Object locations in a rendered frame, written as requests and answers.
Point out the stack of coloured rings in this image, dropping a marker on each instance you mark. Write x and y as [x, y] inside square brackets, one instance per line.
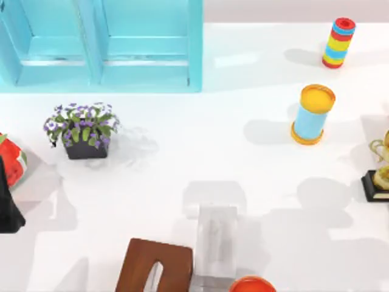
[338, 42]

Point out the gold trophy on black base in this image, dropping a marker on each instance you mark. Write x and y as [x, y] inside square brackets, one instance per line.
[380, 179]

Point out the blue and yellow can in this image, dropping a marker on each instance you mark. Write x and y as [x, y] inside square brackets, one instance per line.
[311, 118]

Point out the purple flower plant pot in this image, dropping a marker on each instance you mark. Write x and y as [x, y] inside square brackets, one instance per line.
[86, 146]

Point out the brown wooden tissue box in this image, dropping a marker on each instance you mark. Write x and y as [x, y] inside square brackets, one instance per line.
[139, 264]

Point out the light blue rack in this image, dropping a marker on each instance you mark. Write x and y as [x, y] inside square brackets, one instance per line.
[100, 45]

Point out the orange round lid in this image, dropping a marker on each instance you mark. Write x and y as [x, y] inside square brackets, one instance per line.
[252, 285]

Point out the red and green box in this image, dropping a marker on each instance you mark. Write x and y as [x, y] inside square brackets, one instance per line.
[12, 161]

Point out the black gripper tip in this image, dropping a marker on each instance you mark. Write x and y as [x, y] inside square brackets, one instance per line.
[7, 210]

